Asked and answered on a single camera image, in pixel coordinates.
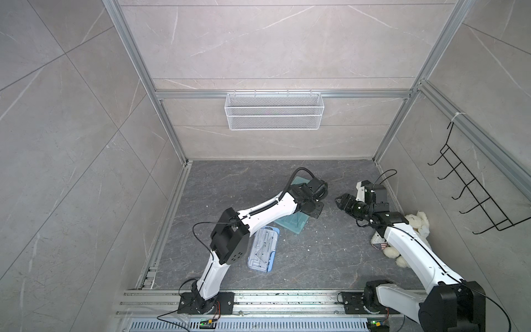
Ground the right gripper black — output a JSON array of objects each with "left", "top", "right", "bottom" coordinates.
[{"left": 334, "top": 193, "right": 371, "bottom": 221}]

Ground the green transparent ruler set case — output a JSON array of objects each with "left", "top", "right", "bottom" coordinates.
[{"left": 273, "top": 176, "right": 312, "bottom": 236}]

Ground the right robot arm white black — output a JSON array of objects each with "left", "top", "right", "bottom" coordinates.
[{"left": 335, "top": 169, "right": 490, "bottom": 331}]

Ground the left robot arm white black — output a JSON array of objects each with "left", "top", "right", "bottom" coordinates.
[{"left": 192, "top": 167, "right": 329, "bottom": 313}]

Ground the blue transparent geometry set case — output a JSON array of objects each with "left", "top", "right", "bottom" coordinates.
[{"left": 247, "top": 226, "right": 280, "bottom": 273}]

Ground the newspaper print roll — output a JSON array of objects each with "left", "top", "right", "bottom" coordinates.
[{"left": 370, "top": 232, "right": 388, "bottom": 250}]

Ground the white plush teddy bear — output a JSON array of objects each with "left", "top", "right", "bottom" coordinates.
[{"left": 382, "top": 211, "right": 431, "bottom": 268}]

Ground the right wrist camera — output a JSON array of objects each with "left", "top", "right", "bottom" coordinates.
[{"left": 356, "top": 180, "right": 373, "bottom": 203}]

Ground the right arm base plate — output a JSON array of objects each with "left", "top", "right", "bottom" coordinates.
[{"left": 336, "top": 291, "right": 399, "bottom": 315}]

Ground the white wire mesh basket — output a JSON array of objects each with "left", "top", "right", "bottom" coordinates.
[{"left": 224, "top": 92, "right": 325, "bottom": 131}]

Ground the black wire hook rack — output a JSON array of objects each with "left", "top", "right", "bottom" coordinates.
[{"left": 427, "top": 122, "right": 530, "bottom": 235}]

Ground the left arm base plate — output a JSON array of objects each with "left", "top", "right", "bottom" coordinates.
[{"left": 177, "top": 292, "right": 235, "bottom": 315}]

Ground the aluminium mounting rail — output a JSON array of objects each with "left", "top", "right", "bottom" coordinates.
[{"left": 113, "top": 289, "right": 461, "bottom": 320}]

